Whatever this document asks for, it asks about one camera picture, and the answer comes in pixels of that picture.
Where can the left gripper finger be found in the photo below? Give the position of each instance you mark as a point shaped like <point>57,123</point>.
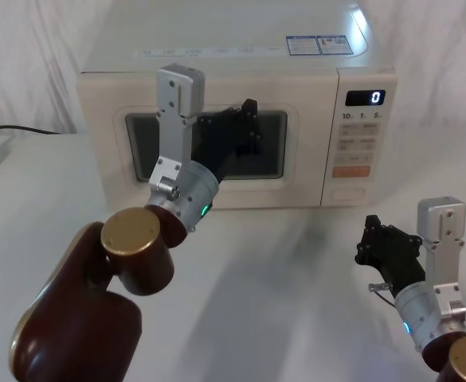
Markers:
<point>255,135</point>
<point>224,116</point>

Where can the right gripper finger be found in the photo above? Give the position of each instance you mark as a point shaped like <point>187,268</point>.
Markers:
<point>370,228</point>
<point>404,238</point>

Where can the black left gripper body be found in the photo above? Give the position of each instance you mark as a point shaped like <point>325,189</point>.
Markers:
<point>224,143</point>

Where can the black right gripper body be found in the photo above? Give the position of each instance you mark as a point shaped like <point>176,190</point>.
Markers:
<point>396,266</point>

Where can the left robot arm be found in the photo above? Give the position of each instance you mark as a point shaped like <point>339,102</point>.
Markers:
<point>97,310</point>

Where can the cream microwave oven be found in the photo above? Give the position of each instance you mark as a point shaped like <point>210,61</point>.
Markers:
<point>304,159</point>

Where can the white table cloth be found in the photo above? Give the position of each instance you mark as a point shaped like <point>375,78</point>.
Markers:
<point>276,298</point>

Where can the white curtain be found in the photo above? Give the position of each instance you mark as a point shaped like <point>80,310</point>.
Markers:
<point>25,59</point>

